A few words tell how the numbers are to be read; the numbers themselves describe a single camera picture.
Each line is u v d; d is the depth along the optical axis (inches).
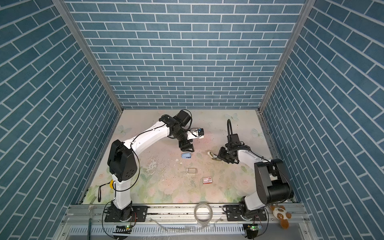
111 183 32.3
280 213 27.9
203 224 27.8
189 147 29.7
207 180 33.3
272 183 17.6
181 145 29.7
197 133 29.6
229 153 27.7
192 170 35.0
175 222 28.5
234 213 29.0
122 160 19.7
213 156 36.1
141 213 29.0
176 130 25.8
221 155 32.5
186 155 36.9
